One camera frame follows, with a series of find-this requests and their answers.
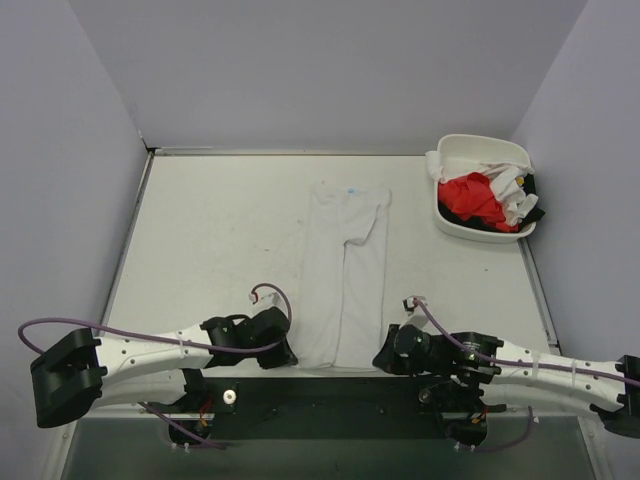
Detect black t shirt in basket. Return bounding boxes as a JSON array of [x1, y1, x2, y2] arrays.
[[439, 172, 547, 234]]

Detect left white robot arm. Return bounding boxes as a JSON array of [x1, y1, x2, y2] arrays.
[[30, 306, 298, 428]]

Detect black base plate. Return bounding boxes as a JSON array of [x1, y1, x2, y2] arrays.
[[151, 376, 506, 445]]

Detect red t shirt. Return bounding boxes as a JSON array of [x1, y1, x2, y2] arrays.
[[437, 173, 520, 233]]

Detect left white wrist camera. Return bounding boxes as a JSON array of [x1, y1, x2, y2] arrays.
[[249, 292, 281, 310]]

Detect white plastic laundry basket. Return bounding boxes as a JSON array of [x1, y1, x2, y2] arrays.
[[428, 134, 537, 244]]

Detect white clothes in basket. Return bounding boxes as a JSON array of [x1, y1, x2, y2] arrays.
[[426, 151, 544, 234]]

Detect white t shirt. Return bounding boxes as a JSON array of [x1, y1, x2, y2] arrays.
[[288, 184, 391, 371]]

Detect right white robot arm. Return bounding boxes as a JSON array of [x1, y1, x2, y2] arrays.
[[372, 323, 639, 438]]

